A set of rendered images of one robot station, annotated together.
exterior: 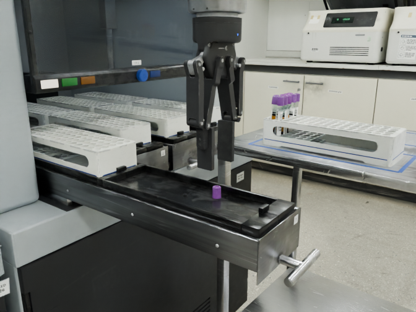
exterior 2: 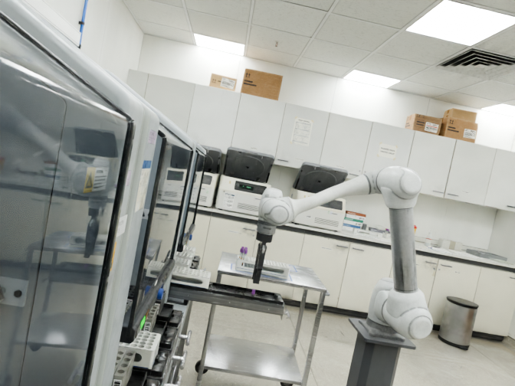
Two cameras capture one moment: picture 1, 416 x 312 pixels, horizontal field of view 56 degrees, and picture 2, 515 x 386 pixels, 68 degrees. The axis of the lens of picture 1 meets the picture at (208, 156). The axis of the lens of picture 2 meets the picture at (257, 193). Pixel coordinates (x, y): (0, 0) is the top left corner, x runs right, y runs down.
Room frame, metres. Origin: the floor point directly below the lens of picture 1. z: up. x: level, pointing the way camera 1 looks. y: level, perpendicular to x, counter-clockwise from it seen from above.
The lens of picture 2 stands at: (-0.64, 1.21, 1.37)
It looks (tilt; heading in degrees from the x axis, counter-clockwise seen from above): 3 degrees down; 318
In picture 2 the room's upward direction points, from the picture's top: 11 degrees clockwise
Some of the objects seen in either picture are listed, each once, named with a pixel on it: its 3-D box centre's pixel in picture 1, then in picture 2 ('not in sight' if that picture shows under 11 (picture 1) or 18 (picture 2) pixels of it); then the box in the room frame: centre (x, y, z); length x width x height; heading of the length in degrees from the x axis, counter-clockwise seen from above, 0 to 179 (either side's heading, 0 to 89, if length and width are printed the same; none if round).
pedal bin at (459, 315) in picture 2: not in sight; (458, 321); (0.77, -3.19, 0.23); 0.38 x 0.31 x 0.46; 143
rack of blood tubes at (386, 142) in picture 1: (329, 136); (262, 266); (0.87, -0.28, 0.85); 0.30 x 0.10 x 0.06; 51
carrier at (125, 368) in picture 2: not in sight; (123, 374); (0.14, 0.81, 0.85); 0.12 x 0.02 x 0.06; 144
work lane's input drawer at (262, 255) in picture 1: (132, 190); (214, 294); (0.72, 0.15, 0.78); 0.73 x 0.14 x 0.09; 53
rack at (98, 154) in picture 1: (73, 149); (176, 276); (0.82, 0.29, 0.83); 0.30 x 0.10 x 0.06; 53
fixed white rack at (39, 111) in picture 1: (32, 116); not in sight; (1.20, 0.54, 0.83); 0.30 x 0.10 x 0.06; 53
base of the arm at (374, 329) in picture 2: not in sight; (380, 324); (0.30, -0.62, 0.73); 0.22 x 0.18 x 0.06; 143
